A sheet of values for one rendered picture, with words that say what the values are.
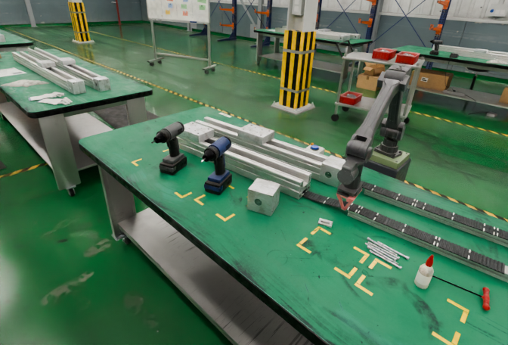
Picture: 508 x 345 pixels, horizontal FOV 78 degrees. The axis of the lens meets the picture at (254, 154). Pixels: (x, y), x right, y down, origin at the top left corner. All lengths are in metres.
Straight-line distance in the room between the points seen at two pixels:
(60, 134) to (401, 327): 2.43
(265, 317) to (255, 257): 0.59
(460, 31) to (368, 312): 8.11
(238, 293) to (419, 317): 0.91
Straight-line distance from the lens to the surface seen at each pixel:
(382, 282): 1.08
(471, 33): 8.74
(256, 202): 1.21
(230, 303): 1.65
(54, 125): 2.69
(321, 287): 1.01
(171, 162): 1.47
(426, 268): 1.07
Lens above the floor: 1.54
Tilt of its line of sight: 27 degrees down
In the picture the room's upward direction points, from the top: 2 degrees clockwise
